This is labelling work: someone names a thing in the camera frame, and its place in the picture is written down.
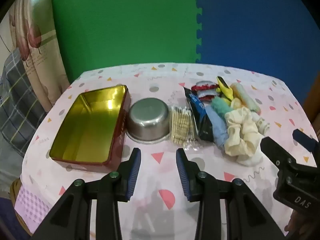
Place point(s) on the grey plaid cloth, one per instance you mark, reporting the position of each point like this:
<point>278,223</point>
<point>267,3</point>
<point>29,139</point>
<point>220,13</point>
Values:
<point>15,100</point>

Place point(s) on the brown cardboard box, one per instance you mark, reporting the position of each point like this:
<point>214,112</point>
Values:
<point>312,92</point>

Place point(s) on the person's right hand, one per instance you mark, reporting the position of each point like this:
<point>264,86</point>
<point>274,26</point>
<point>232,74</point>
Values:
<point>293,223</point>

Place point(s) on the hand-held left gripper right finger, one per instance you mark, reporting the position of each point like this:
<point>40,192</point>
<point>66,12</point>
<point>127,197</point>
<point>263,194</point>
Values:
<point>182,172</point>

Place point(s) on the teal fuzzy sock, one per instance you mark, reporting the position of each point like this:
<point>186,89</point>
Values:
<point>220,106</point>

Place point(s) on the yellow black fabric item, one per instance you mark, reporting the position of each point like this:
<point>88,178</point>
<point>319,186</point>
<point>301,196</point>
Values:
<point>225,88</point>

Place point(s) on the green foam mat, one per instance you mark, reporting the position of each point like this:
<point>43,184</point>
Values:
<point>125,25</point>

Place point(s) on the pink patterned tablecloth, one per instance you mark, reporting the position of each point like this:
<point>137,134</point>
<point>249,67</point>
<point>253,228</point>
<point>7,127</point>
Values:
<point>162,85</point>

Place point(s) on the beige floral curtain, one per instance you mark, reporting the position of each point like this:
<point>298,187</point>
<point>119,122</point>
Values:
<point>37,55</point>

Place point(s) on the blue foam mat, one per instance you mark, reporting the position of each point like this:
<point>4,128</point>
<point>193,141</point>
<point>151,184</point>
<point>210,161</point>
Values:
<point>250,25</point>

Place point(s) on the cream scrunchie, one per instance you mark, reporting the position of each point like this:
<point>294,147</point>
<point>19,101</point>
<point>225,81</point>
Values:
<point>242,130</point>

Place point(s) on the red tin box gold inside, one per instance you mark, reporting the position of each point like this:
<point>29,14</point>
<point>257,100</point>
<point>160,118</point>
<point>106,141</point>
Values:
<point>87,130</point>

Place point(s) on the lilac checkered cloth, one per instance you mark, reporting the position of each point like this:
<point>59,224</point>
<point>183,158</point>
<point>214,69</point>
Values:
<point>30,205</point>

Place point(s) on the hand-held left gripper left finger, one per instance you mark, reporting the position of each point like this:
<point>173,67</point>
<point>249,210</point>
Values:
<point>133,172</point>

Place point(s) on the steel bowl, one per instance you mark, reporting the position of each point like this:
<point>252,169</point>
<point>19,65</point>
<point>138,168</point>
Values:
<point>147,117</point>

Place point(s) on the black blue snack packet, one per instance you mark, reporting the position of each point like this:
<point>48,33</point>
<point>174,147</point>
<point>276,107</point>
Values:
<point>200,110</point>

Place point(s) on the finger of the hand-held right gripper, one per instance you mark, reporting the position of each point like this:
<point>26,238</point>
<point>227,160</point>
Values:
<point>303,140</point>
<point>275,152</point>

